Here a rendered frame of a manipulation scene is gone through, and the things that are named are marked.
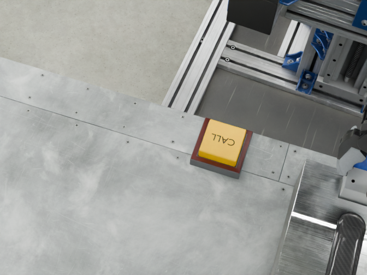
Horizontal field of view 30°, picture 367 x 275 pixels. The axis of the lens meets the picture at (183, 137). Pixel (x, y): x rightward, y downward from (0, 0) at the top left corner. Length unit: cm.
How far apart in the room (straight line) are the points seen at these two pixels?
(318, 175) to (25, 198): 43
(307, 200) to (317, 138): 86
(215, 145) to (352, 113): 88
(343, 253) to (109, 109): 44
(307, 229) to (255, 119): 89
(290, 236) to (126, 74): 127
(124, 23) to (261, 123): 66
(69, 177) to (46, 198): 5
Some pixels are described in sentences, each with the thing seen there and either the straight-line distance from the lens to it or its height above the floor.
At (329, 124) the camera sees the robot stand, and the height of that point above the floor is 21.
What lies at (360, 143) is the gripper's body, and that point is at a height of 101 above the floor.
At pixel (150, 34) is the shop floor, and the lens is 222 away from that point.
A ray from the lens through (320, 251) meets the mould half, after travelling 95.
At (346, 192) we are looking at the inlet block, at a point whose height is 91.
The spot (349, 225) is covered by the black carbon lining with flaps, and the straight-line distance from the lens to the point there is 97.
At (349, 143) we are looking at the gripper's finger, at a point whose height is 100.
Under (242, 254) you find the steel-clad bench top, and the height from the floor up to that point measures 80.
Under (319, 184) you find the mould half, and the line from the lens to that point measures 98.
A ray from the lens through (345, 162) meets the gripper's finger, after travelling 94.
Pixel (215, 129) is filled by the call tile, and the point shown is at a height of 84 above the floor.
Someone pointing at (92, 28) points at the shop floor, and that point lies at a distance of 224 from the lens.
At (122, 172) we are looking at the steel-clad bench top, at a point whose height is 80.
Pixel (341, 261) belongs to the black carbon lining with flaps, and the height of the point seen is 88.
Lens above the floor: 175
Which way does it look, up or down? 61 degrees down
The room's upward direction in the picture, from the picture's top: 5 degrees clockwise
